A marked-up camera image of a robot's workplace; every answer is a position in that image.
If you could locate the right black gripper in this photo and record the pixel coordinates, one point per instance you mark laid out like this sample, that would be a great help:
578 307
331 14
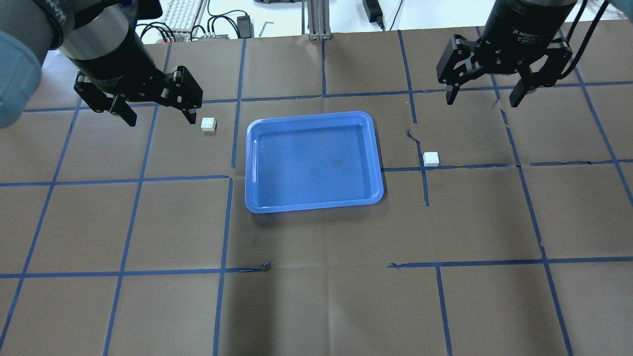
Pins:
525 25

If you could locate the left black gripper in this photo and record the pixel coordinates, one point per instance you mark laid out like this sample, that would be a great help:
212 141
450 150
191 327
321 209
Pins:
120 63

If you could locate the brown paper table cover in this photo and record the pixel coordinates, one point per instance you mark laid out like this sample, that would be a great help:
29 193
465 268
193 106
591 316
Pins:
339 208

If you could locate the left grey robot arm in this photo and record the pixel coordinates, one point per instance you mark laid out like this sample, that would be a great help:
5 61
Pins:
29 29

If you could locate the white building block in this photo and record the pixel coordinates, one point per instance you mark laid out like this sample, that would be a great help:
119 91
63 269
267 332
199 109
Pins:
208 124
430 159

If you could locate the black power brick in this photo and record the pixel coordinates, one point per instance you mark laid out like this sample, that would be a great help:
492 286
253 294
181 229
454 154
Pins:
374 13

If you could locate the white keyboard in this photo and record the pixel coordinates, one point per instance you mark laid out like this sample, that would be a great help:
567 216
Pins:
182 15

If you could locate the blue plastic tray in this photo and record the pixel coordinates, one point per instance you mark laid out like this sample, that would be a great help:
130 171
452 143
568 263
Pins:
309 162

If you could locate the aluminium frame post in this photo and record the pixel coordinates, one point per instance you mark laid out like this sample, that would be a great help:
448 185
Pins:
318 20

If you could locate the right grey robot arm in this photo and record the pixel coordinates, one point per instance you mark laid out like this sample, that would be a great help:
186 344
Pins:
625 6

